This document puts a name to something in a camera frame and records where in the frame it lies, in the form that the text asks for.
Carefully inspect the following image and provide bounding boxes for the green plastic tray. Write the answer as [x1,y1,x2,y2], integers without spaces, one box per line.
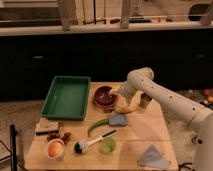
[41,76,90,120]

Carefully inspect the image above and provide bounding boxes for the dark brown bowl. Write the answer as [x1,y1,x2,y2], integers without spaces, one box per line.
[93,86,118,105]

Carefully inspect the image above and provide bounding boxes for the blue sponge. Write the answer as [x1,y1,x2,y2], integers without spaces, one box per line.
[109,115,127,126]

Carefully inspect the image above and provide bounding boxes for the black stand pole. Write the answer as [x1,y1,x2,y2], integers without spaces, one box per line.
[10,124,17,171]

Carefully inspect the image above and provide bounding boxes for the yellow banana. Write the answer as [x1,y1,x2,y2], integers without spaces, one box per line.
[115,105,137,114]

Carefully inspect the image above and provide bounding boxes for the wooden block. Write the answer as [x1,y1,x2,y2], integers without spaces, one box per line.
[35,120,59,135]

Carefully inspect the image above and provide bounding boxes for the white dish brush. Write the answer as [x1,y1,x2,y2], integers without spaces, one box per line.
[74,129,116,154]

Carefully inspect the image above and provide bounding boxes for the brown dried fruit pieces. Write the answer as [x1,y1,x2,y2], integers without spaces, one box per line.
[47,132,71,144]

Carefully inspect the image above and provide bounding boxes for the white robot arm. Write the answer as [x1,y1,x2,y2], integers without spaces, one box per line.
[116,67,213,171]

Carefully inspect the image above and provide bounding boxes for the metal cup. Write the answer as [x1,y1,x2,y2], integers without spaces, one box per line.
[139,93,152,109]

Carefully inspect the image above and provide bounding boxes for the small green cup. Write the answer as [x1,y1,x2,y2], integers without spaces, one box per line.
[100,138,116,154]

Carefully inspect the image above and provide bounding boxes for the grey cloth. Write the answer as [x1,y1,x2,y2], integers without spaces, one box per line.
[137,145,171,170]

